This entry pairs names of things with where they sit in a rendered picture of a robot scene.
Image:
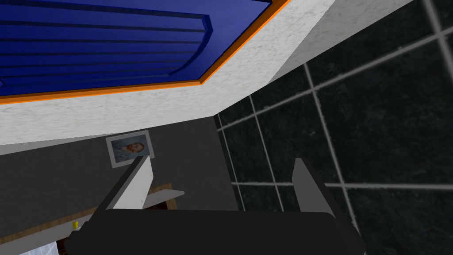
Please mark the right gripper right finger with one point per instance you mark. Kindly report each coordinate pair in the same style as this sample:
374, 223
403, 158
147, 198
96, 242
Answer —
310, 191

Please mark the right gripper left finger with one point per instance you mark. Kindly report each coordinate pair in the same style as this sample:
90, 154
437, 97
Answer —
136, 189

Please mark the framed portrait picture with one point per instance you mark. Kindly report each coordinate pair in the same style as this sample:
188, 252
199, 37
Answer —
129, 148

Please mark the wooden shelf unit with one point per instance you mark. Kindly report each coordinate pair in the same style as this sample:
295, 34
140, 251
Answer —
53, 226

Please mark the blue panelled door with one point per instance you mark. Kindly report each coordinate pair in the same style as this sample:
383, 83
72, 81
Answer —
106, 42

